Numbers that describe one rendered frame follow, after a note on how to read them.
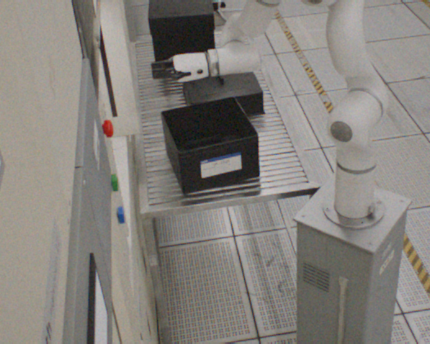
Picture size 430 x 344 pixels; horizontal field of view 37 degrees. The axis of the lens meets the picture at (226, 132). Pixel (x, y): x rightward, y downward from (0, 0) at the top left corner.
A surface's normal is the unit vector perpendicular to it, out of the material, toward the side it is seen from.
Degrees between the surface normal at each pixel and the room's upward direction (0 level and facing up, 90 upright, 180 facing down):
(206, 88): 0
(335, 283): 90
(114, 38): 90
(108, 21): 90
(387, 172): 0
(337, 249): 90
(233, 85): 0
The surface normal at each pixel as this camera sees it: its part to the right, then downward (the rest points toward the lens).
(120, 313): 0.15, 0.54
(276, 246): -0.06, -0.83
